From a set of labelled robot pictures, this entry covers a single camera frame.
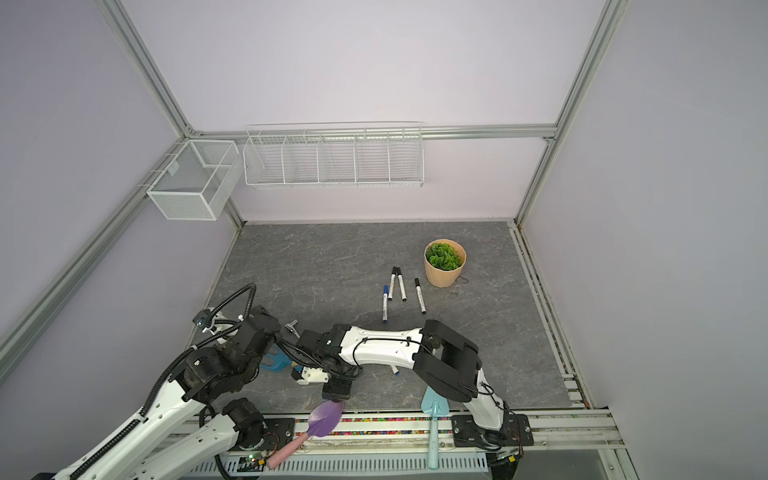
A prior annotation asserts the purple garden trowel pink handle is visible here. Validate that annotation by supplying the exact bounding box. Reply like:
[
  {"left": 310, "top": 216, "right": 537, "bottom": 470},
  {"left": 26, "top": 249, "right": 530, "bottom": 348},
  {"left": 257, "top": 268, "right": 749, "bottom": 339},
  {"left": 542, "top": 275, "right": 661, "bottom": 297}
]
[{"left": 266, "top": 400, "right": 345, "bottom": 470}]

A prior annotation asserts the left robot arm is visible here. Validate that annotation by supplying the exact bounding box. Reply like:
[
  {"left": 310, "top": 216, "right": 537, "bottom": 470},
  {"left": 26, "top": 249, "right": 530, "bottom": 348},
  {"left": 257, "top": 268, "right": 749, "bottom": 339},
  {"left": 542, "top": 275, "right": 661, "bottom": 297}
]
[{"left": 37, "top": 307, "right": 282, "bottom": 479}]

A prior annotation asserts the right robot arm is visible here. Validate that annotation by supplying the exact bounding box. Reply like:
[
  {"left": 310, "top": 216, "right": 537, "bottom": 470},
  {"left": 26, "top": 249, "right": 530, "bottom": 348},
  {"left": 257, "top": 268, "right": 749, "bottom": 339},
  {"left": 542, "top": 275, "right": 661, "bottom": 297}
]
[{"left": 283, "top": 320, "right": 534, "bottom": 452}]

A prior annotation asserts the light blue garden trowel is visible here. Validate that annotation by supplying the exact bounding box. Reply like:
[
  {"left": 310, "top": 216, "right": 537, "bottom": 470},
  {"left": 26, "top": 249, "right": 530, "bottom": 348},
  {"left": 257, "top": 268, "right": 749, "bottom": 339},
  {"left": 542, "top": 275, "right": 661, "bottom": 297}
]
[{"left": 421, "top": 387, "right": 450, "bottom": 471}]

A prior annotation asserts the potted green plant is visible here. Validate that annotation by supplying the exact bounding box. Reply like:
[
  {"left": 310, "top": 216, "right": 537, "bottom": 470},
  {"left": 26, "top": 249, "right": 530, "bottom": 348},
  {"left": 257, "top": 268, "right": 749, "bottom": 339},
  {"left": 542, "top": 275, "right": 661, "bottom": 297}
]
[{"left": 424, "top": 239, "right": 467, "bottom": 288}]

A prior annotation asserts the white mesh box basket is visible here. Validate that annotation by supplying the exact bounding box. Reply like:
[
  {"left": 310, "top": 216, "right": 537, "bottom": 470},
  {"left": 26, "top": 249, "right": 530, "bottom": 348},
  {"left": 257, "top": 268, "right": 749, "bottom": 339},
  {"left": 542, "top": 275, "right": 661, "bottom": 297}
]
[{"left": 147, "top": 140, "right": 244, "bottom": 221}]

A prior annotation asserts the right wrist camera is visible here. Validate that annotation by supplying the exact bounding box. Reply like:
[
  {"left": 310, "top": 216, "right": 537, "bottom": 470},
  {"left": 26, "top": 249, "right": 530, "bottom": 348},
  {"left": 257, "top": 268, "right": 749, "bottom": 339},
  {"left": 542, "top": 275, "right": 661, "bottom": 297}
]
[{"left": 291, "top": 366, "right": 329, "bottom": 386}]

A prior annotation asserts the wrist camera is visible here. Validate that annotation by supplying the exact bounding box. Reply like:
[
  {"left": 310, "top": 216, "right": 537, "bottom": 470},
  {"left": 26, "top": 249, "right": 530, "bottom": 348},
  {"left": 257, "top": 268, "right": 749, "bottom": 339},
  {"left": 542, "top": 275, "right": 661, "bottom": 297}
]
[
  {"left": 193, "top": 309, "right": 218, "bottom": 334},
  {"left": 291, "top": 366, "right": 329, "bottom": 386}
]

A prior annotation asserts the green handled ratchet screwdriver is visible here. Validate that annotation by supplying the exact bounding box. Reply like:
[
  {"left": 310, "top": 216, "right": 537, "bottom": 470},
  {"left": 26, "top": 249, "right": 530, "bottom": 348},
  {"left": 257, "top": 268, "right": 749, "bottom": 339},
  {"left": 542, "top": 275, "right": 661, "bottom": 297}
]
[{"left": 284, "top": 320, "right": 300, "bottom": 339}]

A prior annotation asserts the blue garden fork yellow handle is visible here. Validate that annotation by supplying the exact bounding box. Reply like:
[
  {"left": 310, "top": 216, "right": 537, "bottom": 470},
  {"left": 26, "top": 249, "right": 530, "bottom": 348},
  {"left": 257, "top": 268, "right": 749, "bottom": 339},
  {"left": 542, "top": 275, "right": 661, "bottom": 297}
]
[{"left": 260, "top": 351, "right": 292, "bottom": 372}]

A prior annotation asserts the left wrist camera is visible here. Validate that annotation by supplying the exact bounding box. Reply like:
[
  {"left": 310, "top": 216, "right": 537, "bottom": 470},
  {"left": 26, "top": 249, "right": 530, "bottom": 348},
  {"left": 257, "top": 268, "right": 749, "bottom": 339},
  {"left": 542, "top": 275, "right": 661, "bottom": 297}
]
[{"left": 193, "top": 309, "right": 218, "bottom": 334}]

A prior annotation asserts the white wire basket rack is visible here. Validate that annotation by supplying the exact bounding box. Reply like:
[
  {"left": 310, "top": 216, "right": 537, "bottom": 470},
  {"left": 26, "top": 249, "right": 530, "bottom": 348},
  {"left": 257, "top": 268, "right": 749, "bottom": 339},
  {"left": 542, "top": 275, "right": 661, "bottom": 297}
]
[{"left": 243, "top": 122, "right": 425, "bottom": 188}]

